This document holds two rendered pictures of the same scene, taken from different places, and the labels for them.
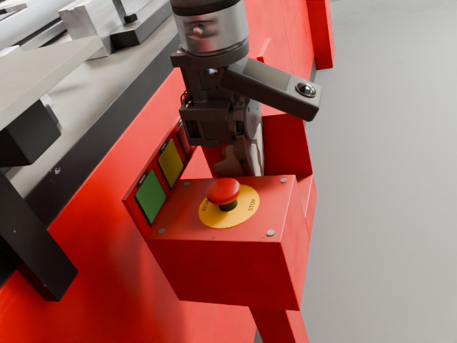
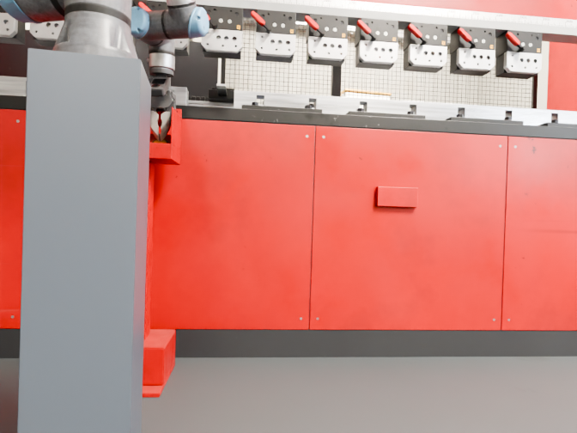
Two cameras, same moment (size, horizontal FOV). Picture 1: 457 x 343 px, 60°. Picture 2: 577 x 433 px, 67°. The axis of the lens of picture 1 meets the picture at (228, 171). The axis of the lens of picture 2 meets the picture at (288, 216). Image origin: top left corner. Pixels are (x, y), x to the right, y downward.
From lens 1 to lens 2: 1.48 m
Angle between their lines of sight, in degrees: 64
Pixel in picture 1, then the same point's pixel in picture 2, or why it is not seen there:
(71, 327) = not seen: hidden behind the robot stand
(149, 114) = (195, 124)
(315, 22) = not seen: outside the picture
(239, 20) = (154, 58)
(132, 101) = (187, 112)
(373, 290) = (268, 393)
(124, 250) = not seen: hidden behind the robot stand
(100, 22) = (239, 100)
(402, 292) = (269, 405)
